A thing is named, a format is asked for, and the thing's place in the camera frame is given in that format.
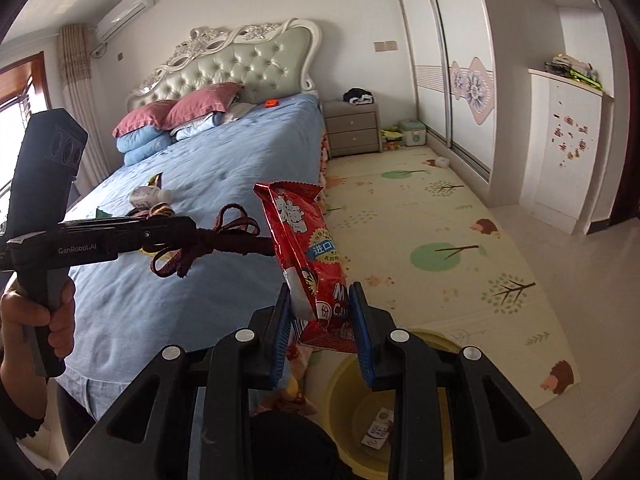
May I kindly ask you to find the red snack bag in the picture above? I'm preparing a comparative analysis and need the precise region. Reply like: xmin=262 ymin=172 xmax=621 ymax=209
xmin=254 ymin=181 xmax=356 ymax=353

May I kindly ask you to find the blue white milk carton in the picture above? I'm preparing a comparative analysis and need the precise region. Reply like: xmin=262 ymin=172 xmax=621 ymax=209
xmin=361 ymin=408 xmax=394 ymax=451

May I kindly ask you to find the brown round plush slipper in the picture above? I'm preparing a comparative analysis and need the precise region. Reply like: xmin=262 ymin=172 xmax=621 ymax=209
xmin=127 ymin=203 xmax=176 ymax=219

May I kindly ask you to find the green wrapper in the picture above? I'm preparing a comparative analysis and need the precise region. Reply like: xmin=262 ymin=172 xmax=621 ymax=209
xmin=96 ymin=208 xmax=112 ymax=219

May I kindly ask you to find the person's left forearm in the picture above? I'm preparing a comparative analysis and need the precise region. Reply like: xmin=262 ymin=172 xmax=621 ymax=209
xmin=1 ymin=344 xmax=48 ymax=440

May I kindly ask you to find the yellow trash bin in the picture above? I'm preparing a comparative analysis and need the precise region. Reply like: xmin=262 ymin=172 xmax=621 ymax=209
xmin=322 ymin=328 xmax=464 ymax=480

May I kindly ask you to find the person's left hand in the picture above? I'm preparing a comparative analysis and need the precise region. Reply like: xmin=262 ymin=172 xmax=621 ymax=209
xmin=1 ymin=278 xmax=75 ymax=363

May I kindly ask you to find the white milk bottle pouch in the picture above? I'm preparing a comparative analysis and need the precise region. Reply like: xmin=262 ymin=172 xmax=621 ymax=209
xmin=129 ymin=185 xmax=172 ymax=209

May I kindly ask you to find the yellow brown snack wrapper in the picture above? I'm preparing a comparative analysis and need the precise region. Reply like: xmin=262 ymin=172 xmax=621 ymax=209
xmin=148 ymin=172 xmax=163 ymax=188

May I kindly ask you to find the blue bed sheet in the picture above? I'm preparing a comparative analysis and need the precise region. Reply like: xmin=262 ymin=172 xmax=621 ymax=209
xmin=58 ymin=93 xmax=323 ymax=418

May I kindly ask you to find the blue folded quilt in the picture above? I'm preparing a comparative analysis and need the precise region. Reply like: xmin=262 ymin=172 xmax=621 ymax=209
xmin=116 ymin=126 xmax=172 ymax=166

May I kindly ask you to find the white blue folded blanket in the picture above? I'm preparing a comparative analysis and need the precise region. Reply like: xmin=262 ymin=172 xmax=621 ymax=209
xmin=170 ymin=112 xmax=224 ymax=141

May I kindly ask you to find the left pink pillow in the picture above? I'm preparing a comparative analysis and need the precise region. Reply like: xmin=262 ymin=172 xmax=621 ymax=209
xmin=112 ymin=100 xmax=177 ymax=138

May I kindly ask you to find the pink pillow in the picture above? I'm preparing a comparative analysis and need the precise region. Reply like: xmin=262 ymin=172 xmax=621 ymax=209
xmin=162 ymin=82 xmax=244 ymax=130
xmin=112 ymin=100 xmax=177 ymax=138

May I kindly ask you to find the right pink pillow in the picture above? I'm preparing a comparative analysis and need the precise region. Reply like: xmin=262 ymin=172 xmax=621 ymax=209
xmin=162 ymin=82 xmax=244 ymax=130

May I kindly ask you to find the beige striped curtain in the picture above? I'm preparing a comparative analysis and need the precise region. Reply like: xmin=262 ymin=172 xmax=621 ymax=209
xmin=58 ymin=24 xmax=110 ymax=195

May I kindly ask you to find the grey bedside table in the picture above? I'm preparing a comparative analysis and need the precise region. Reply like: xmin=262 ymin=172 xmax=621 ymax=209
xmin=321 ymin=100 xmax=382 ymax=158

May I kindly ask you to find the green tufted headboard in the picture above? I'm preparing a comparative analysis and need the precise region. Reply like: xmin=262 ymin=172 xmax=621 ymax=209
xmin=126 ymin=18 xmax=322 ymax=112

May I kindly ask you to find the cartoon tree floor mat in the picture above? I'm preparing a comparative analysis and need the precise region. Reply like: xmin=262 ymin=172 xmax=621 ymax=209
xmin=324 ymin=146 xmax=580 ymax=408

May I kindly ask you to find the black white clothes pile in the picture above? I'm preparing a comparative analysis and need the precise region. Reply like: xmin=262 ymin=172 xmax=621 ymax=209
xmin=343 ymin=87 xmax=375 ymax=106

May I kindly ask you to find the small green white box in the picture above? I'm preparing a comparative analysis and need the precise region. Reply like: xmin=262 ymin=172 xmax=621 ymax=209
xmin=397 ymin=119 xmax=427 ymax=146

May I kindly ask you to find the white air conditioner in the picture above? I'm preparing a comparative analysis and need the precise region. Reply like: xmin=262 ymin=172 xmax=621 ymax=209
xmin=96 ymin=0 xmax=155 ymax=44

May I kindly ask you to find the white low cabinet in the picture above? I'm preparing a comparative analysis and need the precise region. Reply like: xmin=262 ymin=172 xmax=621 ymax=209
xmin=520 ymin=68 xmax=614 ymax=235

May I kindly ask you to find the white sliding wardrobe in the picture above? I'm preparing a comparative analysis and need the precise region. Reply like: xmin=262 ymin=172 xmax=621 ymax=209
xmin=399 ymin=0 xmax=496 ymax=181

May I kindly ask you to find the green yellow toys pile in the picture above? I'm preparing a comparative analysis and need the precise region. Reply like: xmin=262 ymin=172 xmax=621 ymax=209
xmin=544 ymin=53 xmax=603 ymax=90

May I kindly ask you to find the window with wooden frame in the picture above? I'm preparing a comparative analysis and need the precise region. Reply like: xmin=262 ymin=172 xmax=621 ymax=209
xmin=0 ymin=52 xmax=51 ymax=233

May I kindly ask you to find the beige wall switch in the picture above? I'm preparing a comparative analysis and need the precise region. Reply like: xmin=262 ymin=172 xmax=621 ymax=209
xmin=373 ymin=40 xmax=398 ymax=52

